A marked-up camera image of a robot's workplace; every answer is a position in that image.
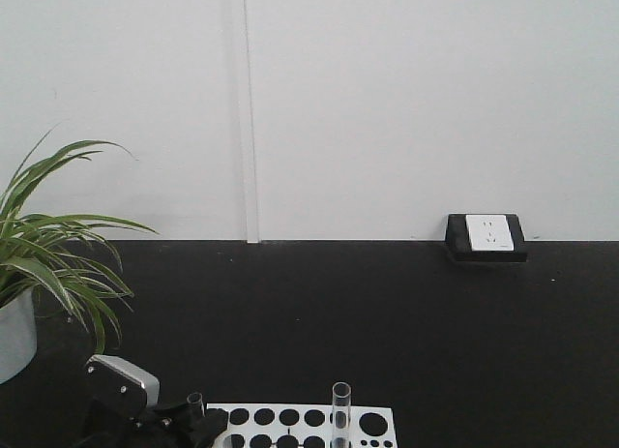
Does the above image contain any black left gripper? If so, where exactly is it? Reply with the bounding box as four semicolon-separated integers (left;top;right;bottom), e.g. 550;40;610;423
76;402;227;447

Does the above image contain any short transparent tube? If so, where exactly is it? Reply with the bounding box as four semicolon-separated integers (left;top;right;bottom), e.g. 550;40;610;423
186;391;204;421

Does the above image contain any tall transparent tube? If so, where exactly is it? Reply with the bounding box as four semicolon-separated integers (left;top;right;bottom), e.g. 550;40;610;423
331;381;352;448

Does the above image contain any white perforated tube rack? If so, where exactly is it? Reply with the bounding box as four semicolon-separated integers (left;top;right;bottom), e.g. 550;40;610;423
206;403;398;447

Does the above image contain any white plant pot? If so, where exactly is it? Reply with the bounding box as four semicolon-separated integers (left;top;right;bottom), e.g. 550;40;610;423
0;288;37;384

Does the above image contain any green spider plant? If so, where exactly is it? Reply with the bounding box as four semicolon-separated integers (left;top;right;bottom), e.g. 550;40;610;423
1;132;155;353

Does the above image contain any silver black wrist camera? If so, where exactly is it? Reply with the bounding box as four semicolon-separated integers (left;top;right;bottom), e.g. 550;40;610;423
84;354;160;417

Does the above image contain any black white wall socket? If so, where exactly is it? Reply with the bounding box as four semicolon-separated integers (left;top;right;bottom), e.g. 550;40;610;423
445;214;528;262

